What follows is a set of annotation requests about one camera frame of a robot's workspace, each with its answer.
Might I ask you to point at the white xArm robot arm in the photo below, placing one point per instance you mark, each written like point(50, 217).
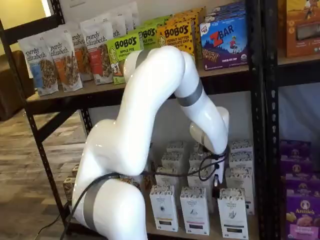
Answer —
point(140, 112)

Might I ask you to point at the yellow Bobo's peanut butter box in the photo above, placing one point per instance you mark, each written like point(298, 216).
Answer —
point(190, 13)
point(175, 37)

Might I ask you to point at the red label granola bag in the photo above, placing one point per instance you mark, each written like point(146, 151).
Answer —
point(98, 57)

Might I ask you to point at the purple Annie's snack box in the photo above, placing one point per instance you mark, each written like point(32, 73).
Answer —
point(296, 151)
point(302, 173)
point(302, 220)

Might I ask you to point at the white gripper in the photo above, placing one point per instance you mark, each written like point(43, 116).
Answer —
point(220, 170)

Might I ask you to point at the brown couch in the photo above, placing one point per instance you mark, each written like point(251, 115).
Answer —
point(15, 87)

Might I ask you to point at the orange label granola bag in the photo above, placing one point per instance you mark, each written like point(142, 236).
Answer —
point(82, 60)
point(65, 65)

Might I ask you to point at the white tea box pink strip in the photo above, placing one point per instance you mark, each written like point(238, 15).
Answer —
point(198, 149)
point(194, 212)
point(195, 160)
point(197, 180)

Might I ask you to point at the white granola bag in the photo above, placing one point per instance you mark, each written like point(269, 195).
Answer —
point(131, 17)
point(117, 25)

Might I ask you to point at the purple Zbar box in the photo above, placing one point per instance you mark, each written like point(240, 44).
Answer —
point(225, 11)
point(225, 45)

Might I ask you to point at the white tea box yellow strip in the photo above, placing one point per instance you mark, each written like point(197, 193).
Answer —
point(177, 147)
point(167, 180)
point(173, 161)
point(163, 210)

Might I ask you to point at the green Bobo's apple pie box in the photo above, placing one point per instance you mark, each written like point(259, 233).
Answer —
point(160, 21)
point(150, 35)
point(120, 50)

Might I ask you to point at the black metal shelf rack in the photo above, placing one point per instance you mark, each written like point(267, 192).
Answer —
point(225, 83)
point(271, 125)

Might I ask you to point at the yellow purely elizabeth box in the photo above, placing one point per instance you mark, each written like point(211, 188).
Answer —
point(130, 181)

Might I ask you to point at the orange Annie's box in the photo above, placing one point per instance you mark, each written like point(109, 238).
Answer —
point(300, 30)

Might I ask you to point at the blue label granola bag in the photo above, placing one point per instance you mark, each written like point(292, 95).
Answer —
point(37, 67)

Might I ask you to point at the white tea box green strip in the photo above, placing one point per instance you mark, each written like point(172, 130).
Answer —
point(241, 160)
point(232, 215)
point(241, 146)
point(241, 178)

